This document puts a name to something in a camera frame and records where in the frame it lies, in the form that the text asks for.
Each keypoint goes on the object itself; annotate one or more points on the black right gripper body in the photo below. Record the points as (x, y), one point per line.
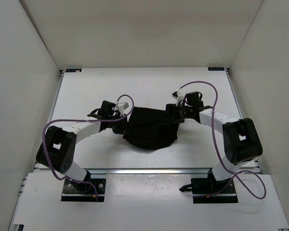
(180, 113)

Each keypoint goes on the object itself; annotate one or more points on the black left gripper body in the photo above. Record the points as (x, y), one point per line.
(118, 127)

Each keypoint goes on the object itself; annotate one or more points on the black skirt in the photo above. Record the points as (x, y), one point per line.
(148, 131)

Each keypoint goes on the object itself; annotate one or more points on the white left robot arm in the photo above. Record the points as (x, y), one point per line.
(61, 136)

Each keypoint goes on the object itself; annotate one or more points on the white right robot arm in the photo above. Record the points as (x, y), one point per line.
(240, 139)

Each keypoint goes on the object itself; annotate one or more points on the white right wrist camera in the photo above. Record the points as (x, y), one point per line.
(180, 98)

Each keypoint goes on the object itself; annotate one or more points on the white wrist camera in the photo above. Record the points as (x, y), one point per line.
(180, 98)
(121, 107)

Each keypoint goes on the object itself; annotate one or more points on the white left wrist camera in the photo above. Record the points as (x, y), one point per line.
(121, 107)

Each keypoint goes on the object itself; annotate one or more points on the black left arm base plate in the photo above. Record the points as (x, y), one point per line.
(75, 192)

